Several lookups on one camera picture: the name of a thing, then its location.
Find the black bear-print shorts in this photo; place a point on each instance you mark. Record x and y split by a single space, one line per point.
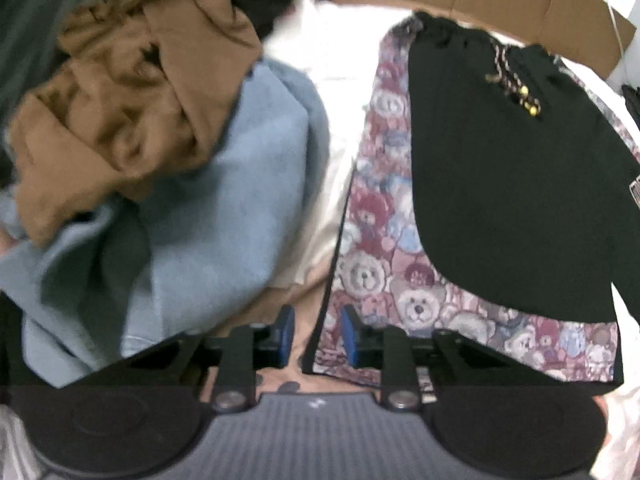
500 185

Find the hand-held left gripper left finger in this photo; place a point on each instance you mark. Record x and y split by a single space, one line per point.
285 332

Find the light blue cloth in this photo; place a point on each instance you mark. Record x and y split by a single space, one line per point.
200 220

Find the white bear-print bedsheet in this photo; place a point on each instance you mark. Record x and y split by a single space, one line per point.
340 110

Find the brown garment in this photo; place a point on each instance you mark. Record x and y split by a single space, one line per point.
150 100

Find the dark grey pillow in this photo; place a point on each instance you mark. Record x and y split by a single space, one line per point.
30 20

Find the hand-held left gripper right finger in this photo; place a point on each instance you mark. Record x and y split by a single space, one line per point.
348 337

